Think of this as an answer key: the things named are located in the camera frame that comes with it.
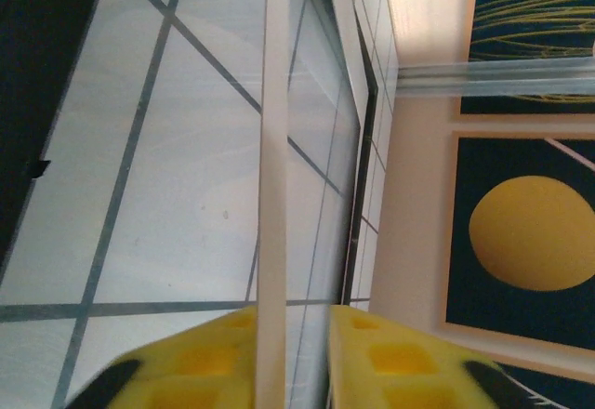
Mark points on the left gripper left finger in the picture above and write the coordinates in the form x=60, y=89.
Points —
x=195, y=372

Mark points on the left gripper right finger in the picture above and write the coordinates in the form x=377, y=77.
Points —
x=400, y=372

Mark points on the aluminium corner post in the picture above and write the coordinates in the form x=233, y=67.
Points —
x=511, y=76

